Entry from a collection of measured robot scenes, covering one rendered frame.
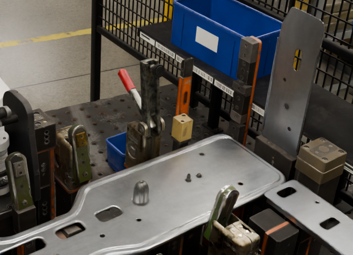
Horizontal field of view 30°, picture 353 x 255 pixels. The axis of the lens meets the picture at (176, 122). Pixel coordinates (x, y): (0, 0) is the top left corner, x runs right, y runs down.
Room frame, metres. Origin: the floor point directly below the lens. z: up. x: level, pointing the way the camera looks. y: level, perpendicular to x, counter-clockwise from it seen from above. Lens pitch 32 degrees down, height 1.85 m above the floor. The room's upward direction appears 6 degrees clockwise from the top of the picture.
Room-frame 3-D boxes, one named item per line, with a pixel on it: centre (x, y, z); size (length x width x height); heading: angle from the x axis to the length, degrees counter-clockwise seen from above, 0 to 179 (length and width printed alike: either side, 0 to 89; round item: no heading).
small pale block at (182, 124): (1.28, -0.01, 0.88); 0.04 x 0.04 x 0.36; 41
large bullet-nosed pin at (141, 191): (1.05, 0.06, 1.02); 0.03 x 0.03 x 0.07
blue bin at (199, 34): (1.70, -0.12, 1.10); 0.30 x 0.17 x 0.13; 44
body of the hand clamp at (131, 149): (1.26, 0.07, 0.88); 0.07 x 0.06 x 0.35; 41
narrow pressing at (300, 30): (1.30, -0.24, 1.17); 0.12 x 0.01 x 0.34; 41
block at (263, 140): (1.30, -0.24, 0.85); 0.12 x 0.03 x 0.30; 41
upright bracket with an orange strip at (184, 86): (1.32, -0.01, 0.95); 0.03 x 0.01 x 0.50; 131
